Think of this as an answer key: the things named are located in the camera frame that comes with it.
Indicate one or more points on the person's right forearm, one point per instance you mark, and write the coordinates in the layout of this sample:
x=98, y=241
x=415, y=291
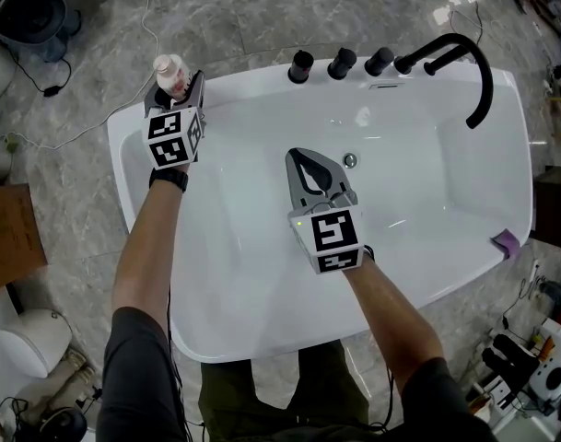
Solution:
x=386, y=311

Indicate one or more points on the black wrist watch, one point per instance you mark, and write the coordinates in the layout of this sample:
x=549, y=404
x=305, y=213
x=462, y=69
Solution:
x=169, y=181

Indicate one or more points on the person's left forearm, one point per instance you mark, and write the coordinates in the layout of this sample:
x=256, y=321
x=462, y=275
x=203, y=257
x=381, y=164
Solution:
x=144, y=247

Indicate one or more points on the black round faucet knob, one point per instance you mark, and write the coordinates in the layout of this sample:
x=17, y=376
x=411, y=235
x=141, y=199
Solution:
x=300, y=67
x=341, y=64
x=379, y=61

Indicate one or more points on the person's olive trousers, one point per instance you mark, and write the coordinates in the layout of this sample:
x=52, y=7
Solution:
x=243, y=403

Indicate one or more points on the white bathtub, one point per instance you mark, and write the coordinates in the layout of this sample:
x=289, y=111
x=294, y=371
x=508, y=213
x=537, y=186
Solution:
x=261, y=265

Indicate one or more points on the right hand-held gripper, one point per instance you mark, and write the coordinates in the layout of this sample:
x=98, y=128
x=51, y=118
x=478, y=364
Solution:
x=333, y=235

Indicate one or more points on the person's dark grey shirt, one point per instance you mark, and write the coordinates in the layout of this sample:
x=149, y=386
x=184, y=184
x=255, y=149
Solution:
x=132, y=385

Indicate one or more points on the white toilet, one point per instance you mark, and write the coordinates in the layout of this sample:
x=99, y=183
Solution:
x=31, y=341

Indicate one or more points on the purple cloth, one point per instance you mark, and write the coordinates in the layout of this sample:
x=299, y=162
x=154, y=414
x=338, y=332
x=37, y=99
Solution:
x=506, y=243

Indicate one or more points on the white round device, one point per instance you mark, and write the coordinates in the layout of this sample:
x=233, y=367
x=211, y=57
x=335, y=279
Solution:
x=551, y=381

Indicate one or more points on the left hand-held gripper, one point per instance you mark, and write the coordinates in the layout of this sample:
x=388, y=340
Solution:
x=171, y=138

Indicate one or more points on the black curved faucet spout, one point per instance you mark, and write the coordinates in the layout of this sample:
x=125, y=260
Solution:
x=485, y=78

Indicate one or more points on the brown cardboard box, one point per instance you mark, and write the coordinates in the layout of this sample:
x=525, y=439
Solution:
x=10, y=237

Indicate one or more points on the black round floor device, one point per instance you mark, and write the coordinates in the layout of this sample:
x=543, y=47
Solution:
x=66, y=425

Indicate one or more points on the black tool on stand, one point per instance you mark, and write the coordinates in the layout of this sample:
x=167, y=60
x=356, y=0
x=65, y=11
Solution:
x=510, y=362

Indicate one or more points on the black round chair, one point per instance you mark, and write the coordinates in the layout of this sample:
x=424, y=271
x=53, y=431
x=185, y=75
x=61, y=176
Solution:
x=31, y=12

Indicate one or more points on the dark wooden cabinet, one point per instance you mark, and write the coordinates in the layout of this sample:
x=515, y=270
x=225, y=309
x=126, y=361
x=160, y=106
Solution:
x=554, y=207

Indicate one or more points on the pink and white bottle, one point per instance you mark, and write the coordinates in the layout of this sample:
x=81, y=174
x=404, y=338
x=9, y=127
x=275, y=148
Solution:
x=170, y=75

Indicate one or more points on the chrome bathtub drain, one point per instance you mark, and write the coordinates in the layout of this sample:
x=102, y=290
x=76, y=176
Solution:
x=350, y=160

